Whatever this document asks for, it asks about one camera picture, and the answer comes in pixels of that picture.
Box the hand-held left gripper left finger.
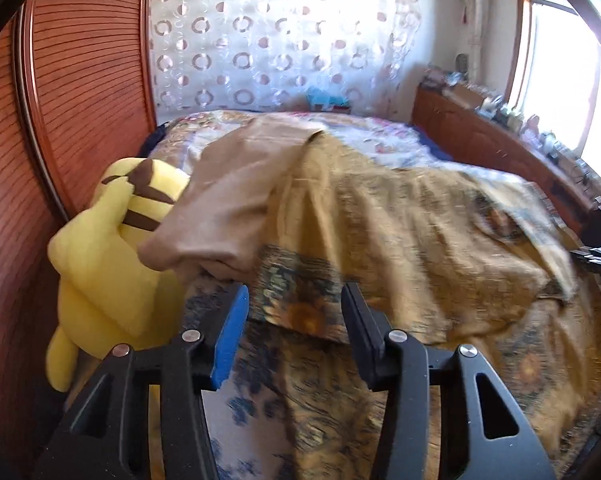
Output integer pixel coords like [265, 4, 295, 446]
[45, 284, 251, 480]

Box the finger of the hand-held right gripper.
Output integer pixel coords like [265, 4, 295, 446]
[570, 246, 601, 273]

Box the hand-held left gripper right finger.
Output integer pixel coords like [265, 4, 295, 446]
[341, 282, 558, 480]

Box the ochre patterned garment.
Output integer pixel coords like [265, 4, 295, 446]
[180, 130, 601, 480]

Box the yellow plush toy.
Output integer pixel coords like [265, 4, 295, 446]
[47, 157, 194, 393]

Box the tan plain cloth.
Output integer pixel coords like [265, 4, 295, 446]
[136, 114, 327, 283]

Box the wooden-framed window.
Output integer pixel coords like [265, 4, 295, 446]
[503, 0, 601, 206]

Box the wooden sideboard cabinet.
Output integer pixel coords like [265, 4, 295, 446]
[411, 82, 598, 221]

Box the floral pink quilt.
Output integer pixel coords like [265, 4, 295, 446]
[135, 110, 456, 163]

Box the flat cardboard box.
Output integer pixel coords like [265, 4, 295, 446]
[443, 82, 481, 103]

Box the cardboard box with teal bag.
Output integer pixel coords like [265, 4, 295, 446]
[303, 86, 353, 113]

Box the white tied side curtain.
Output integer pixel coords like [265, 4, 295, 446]
[457, 0, 486, 83]

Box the wooden louvered wardrobe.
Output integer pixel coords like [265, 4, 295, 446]
[0, 0, 158, 461]

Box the circle-patterned sheer curtain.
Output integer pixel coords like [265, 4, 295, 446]
[148, 0, 426, 113]

